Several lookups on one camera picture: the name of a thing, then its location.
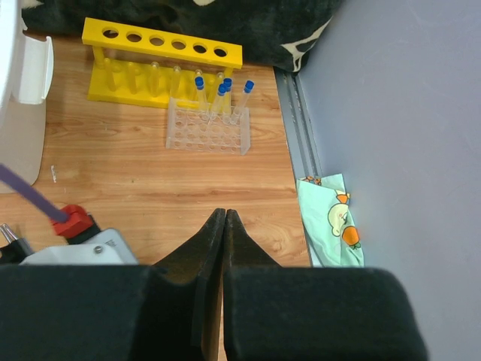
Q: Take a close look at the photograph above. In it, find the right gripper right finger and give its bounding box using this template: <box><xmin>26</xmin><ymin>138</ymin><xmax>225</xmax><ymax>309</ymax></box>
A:
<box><xmin>222</xmin><ymin>209</ymin><xmax>286</xmax><ymax>360</ymax></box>

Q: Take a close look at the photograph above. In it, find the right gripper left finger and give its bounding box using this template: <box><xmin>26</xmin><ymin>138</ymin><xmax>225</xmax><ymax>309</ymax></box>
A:
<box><xmin>155</xmin><ymin>208</ymin><xmax>225</xmax><ymax>360</ymax></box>

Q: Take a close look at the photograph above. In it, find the clear plastic tube rack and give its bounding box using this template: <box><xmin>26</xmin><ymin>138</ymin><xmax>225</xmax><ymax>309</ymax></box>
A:
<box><xmin>165</xmin><ymin>98</ymin><xmax>251</xmax><ymax>156</ymax></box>

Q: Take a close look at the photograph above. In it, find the blue cap tube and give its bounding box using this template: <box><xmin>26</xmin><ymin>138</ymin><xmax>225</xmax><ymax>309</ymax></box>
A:
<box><xmin>195</xmin><ymin>76</ymin><xmax>208</xmax><ymax>114</ymax></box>
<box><xmin>222</xmin><ymin>77</ymin><xmax>233</xmax><ymax>116</ymax></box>
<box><xmin>231</xmin><ymin>80</ymin><xmax>255</xmax><ymax>124</ymax></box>
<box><xmin>210</xmin><ymin>83</ymin><xmax>226</xmax><ymax>120</ymax></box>

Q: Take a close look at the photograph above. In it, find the yellow test tube rack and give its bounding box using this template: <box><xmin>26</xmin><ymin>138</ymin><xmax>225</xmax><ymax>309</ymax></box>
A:
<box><xmin>82</xmin><ymin>17</ymin><xmax>244</xmax><ymax>108</ymax></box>

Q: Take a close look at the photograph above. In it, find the white plastic bin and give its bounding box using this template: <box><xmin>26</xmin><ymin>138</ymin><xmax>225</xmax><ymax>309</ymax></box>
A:
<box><xmin>1</xmin><ymin>1</ymin><xmax>54</xmax><ymax>184</ymax></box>

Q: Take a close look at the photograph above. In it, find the green cartoon cloth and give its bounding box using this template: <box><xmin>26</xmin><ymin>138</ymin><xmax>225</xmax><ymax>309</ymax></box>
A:
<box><xmin>296</xmin><ymin>174</ymin><xmax>365</xmax><ymax>267</ymax></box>

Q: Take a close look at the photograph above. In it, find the black floral blanket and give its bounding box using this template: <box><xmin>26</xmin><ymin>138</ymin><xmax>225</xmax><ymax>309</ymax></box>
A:
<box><xmin>21</xmin><ymin>0</ymin><xmax>343</xmax><ymax>72</ymax></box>

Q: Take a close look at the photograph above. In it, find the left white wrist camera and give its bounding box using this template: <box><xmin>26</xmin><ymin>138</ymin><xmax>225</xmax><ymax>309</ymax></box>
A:
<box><xmin>20</xmin><ymin>228</ymin><xmax>139</xmax><ymax>265</ymax></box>

